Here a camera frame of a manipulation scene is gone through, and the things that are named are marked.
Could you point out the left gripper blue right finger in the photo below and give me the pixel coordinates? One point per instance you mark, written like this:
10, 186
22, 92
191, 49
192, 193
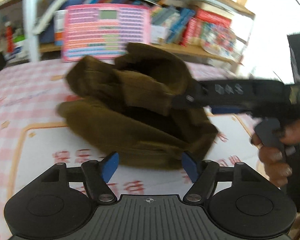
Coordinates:
194, 169

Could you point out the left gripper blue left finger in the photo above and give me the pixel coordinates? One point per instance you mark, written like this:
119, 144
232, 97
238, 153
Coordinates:
95, 171

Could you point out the brown corduroy pants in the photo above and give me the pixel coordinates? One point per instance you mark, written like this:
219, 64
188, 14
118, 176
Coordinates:
126, 107

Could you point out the person right hand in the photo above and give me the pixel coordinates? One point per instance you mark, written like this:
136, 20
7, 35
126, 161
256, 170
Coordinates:
278, 171

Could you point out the colourful flower ornament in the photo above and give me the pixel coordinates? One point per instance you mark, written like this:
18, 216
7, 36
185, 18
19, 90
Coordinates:
223, 43

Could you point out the pink checkered desk mat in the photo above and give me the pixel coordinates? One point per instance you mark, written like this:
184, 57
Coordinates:
33, 137

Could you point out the red dictionary books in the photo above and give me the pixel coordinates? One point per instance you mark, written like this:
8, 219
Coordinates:
199, 25

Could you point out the pink toy keyboard tablet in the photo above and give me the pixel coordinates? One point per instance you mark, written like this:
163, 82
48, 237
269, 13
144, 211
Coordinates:
102, 30

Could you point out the white green pen cup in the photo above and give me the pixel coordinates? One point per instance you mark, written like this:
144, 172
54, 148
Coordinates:
19, 49

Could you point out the orange white box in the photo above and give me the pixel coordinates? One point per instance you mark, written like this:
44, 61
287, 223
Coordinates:
58, 21

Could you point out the white leaning book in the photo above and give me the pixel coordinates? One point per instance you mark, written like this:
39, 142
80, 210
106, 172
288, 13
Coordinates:
47, 16

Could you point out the white bookshelf frame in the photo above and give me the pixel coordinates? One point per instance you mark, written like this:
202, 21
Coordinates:
30, 20

